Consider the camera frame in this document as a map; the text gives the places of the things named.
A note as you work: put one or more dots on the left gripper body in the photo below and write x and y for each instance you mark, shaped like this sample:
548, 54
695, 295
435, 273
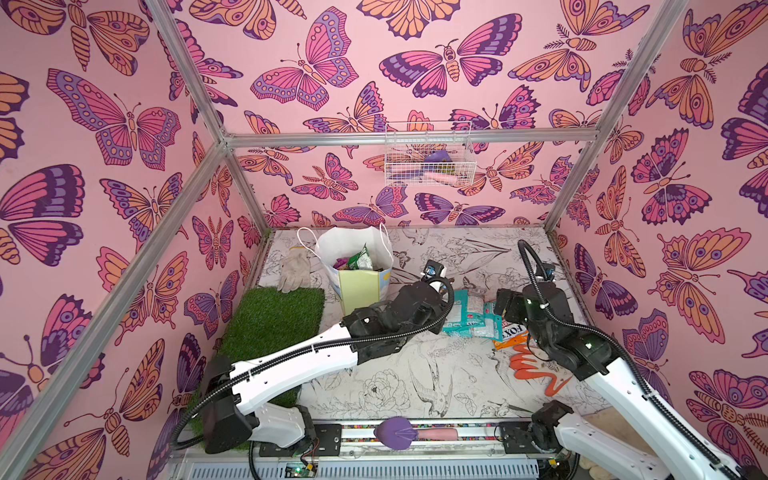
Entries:
432, 320

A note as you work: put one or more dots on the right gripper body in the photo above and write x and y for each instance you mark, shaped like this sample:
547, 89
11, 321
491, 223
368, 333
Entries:
507, 301

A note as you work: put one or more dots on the teal mint candy bag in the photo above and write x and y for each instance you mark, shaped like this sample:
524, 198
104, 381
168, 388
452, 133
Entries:
472, 317

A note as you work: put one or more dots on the green rainbow snack bag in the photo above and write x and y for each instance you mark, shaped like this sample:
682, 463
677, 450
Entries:
363, 259

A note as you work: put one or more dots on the purple grape gummy bag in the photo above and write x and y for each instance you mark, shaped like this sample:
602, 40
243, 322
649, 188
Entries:
345, 264

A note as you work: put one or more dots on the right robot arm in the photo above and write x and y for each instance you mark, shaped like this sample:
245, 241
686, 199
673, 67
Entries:
597, 359

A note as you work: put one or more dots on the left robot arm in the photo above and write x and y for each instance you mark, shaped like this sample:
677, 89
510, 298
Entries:
235, 403

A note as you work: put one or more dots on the orange Fox's fruits bag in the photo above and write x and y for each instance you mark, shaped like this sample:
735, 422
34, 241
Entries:
511, 336

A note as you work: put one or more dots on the white paper bag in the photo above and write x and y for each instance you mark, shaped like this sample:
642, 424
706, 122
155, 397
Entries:
355, 288

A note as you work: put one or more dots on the red coated garden glove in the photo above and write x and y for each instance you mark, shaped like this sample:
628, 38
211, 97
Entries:
527, 365

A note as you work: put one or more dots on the grey work glove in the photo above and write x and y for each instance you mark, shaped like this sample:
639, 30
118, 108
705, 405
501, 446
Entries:
295, 271

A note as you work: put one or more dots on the purple tool in basket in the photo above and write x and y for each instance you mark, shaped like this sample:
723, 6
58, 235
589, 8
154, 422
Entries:
438, 157

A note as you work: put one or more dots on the green artificial grass mat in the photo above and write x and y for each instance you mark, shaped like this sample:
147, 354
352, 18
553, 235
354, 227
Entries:
267, 321

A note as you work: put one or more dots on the purple trowel pink handle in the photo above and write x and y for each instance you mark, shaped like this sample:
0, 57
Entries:
398, 433

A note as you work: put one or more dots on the white wire basket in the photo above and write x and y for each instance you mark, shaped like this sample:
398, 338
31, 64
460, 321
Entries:
405, 152

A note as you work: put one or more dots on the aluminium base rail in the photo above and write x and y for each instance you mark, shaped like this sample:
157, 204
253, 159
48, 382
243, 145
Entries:
484, 449

